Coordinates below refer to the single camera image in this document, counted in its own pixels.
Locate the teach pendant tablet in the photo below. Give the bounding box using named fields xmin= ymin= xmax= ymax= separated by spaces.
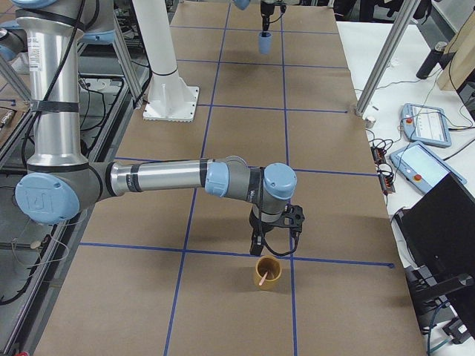
xmin=400 ymin=103 xmax=452 ymax=148
xmin=390 ymin=141 xmax=467 ymax=194

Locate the pink chopstick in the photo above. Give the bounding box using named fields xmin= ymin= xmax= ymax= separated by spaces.
xmin=258 ymin=271 xmax=269 ymax=286

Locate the near teach pendant tablet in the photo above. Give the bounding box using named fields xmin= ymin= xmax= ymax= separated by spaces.
xmin=390 ymin=141 xmax=467 ymax=194

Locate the wooden board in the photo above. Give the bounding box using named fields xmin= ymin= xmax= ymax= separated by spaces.
xmin=437 ymin=13 xmax=474 ymax=90

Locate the tan bamboo cup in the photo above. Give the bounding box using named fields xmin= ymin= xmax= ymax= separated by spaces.
xmin=253 ymin=256 xmax=282 ymax=291

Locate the aluminium frame post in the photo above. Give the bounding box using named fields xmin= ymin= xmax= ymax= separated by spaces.
xmin=355 ymin=0 xmax=420 ymax=116

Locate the black water bottle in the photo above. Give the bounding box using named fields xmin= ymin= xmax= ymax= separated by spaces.
xmin=416 ymin=42 xmax=448 ymax=79

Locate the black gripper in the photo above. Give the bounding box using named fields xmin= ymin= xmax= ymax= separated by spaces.
xmin=249 ymin=204 xmax=305 ymax=234
xmin=260 ymin=0 xmax=286 ymax=36

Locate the small metal cylinder weight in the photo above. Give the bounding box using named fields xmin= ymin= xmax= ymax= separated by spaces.
xmin=364 ymin=116 xmax=376 ymax=129

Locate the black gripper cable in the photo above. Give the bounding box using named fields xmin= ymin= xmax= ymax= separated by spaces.
xmin=249 ymin=166 xmax=302 ymax=258

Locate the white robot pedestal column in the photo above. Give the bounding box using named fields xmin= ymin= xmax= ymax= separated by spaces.
xmin=133 ymin=0 xmax=200 ymax=122

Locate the black power strip with cables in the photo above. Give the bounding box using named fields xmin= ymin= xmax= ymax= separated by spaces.
xmin=369 ymin=139 xmax=396 ymax=196

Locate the brown paper table cover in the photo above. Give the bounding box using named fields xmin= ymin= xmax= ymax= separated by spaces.
xmin=33 ymin=0 xmax=428 ymax=356

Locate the black monitor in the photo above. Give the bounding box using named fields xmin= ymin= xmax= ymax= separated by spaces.
xmin=396 ymin=174 xmax=474 ymax=334

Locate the light blue plastic cup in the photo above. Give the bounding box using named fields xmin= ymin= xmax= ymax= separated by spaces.
xmin=258 ymin=32 xmax=272 ymax=55

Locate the far teach pendant tablet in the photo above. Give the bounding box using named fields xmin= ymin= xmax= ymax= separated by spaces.
xmin=400 ymin=103 xmax=452 ymax=148

